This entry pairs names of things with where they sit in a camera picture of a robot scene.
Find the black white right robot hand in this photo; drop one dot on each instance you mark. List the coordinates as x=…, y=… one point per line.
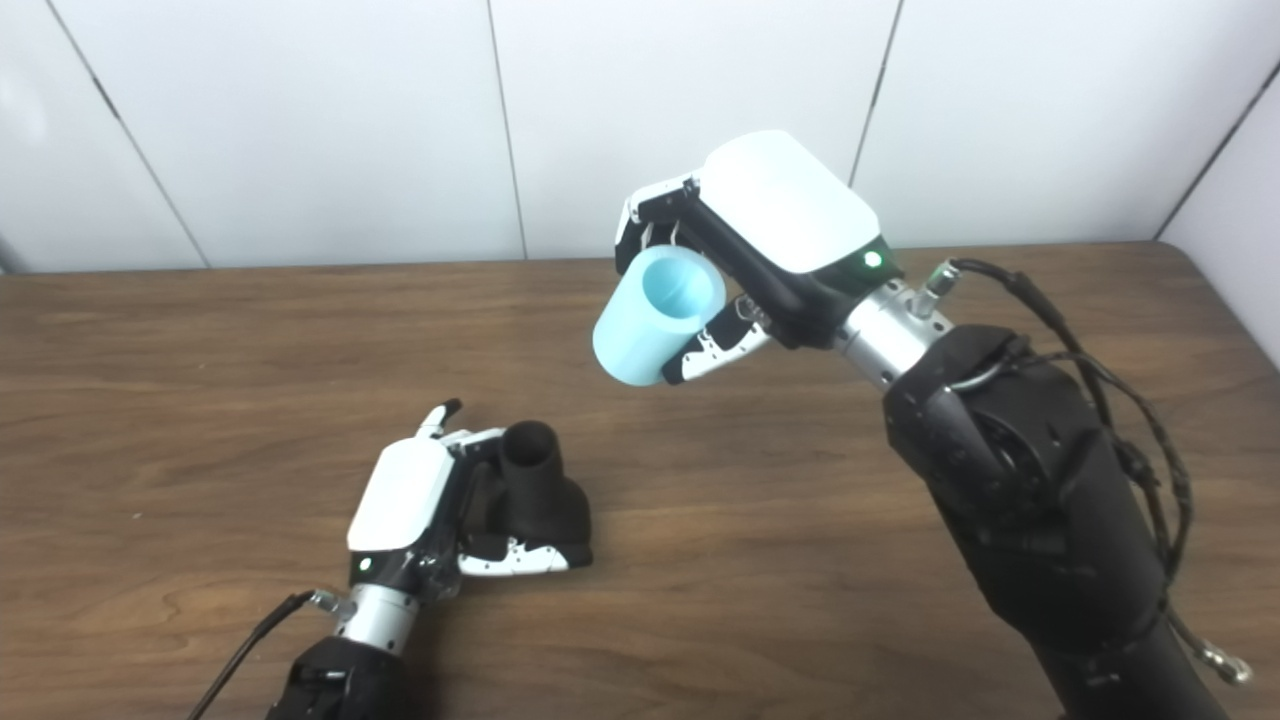
x=790, y=205

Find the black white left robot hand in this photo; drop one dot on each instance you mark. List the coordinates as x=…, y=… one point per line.
x=400, y=495

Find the black funnel-shaped nozzle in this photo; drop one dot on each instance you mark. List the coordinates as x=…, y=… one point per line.
x=540, y=500

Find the light blue cylinder cup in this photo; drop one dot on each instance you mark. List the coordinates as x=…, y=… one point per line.
x=640, y=335

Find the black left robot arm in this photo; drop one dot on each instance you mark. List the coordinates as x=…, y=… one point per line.
x=350, y=670

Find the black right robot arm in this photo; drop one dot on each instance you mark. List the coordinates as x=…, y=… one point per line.
x=1040, y=510

